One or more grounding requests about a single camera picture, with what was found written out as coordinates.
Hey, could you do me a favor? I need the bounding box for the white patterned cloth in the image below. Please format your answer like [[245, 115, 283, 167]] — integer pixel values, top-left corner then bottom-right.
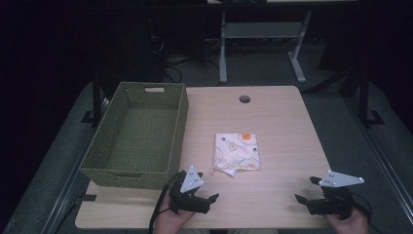
[[209, 132, 262, 178]]

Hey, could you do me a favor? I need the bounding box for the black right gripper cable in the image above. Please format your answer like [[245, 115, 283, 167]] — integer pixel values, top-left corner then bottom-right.
[[350, 191, 386, 234]]

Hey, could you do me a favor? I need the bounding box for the black metal stand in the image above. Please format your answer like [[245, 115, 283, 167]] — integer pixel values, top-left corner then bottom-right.
[[81, 72, 106, 126], [339, 66, 386, 128]]

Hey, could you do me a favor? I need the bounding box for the metal floor rail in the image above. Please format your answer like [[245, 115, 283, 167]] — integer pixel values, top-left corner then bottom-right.
[[40, 97, 110, 234], [344, 96, 413, 225]]

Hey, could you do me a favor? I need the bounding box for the person's left hand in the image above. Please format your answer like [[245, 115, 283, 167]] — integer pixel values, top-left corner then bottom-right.
[[153, 194, 197, 234]]

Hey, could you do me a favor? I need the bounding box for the green woven basket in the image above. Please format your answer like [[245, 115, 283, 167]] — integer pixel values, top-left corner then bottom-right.
[[79, 81, 190, 191]]

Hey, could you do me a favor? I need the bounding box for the bundle of floor cables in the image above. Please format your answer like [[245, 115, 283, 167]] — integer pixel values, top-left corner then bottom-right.
[[160, 35, 222, 84]]

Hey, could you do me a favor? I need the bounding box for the white metal desk frame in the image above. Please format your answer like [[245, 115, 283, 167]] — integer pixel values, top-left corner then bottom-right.
[[218, 9, 314, 85]]

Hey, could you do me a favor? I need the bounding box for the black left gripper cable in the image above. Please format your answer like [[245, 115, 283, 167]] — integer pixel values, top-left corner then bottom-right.
[[148, 171, 183, 234]]

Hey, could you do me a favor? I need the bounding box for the person's right hand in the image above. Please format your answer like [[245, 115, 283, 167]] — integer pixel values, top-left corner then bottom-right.
[[323, 207, 370, 234]]

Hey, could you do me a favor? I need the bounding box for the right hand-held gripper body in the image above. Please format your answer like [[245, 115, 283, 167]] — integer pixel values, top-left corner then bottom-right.
[[306, 169, 365, 217]]

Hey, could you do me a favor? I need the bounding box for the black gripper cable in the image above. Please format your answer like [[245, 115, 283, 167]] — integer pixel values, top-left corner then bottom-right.
[[350, 191, 386, 234], [148, 171, 183, 234]]

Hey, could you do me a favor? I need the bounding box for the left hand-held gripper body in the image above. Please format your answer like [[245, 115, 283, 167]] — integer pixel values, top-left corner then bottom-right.
[[169, 165, 211, 215]]

